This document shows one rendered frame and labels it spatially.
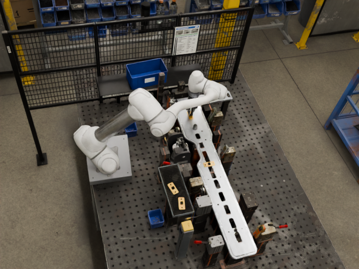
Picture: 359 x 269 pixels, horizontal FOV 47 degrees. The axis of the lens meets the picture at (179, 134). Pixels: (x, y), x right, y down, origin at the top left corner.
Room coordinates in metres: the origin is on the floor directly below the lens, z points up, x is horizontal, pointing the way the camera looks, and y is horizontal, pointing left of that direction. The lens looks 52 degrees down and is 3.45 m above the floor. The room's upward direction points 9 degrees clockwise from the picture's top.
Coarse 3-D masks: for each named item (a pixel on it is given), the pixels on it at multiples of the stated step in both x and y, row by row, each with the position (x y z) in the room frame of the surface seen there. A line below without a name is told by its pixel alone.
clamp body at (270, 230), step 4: (264, 224) 1.27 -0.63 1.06; (268, 224) 1.27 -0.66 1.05; (272, 224) 1.28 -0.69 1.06; (256, 228) 1.24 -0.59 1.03; (268, 228) 1.24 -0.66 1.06; (272, 228) 1.24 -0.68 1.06; (264, 232) 1.21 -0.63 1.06; (268, 232) 1.21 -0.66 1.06; (272, 232) 1.22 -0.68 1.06; (260, 236) 1.19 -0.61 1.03; (264, 236) 1.20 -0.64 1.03; (268, 236) 1.22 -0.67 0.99; (272, 236) 1.22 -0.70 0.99; (256, 240) 1.20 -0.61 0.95; (260, 240) 1.19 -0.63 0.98; (264, 240) 1.21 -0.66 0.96; (268, 240) 1.21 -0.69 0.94; (256, 244) 1.19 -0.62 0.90; (260, 244) 1.21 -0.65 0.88; (264, 244) 1.24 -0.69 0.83; (260, 248) 1.21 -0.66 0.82; (264, 248) 1.22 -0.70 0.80; (256, 252) 1.20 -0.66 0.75; (260, 252) 1.22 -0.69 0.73; (248, 256) 1.19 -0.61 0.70; (252, 256) 1.19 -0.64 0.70
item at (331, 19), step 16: (320, 0) 4.50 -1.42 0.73; (336, 0) 4.63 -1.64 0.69; (352, 0) 4.75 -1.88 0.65; (320, 16) 4.58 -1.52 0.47; (336, 16) 4.69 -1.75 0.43; (352, 16) 4.80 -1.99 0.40; (304, 32) 4.54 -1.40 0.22; (320, 32) 4.63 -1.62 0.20; (336, 32) 4.72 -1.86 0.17; (304, 48) 4.50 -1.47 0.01
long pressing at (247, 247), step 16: (192, 128) 2.02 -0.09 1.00; (208, 128) 2.04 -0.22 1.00; (208, 144) 1.89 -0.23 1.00; (208, 176) 1.60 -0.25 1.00; (224, 176) 1.62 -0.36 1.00; (208, 192) 1.47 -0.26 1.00; (224, 192) 1.49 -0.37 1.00; (224, 224) 1.25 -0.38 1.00; (240, 224) 1.27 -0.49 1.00; (224, 240) 1.14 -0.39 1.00; (240, 256) 1.05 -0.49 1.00
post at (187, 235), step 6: (180, 234) 1.11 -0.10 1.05; (186, 234) 1.09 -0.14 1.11; (192, 234) 1.11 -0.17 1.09; (180, 240) 1.11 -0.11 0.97; (186, 240) 1.10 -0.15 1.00; (180, 246) 1.09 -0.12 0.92; (186, 246) 1.10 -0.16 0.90; (174, 252) 1.13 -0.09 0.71; (180, 252) 1.09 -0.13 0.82; (180, 258) 1.09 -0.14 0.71
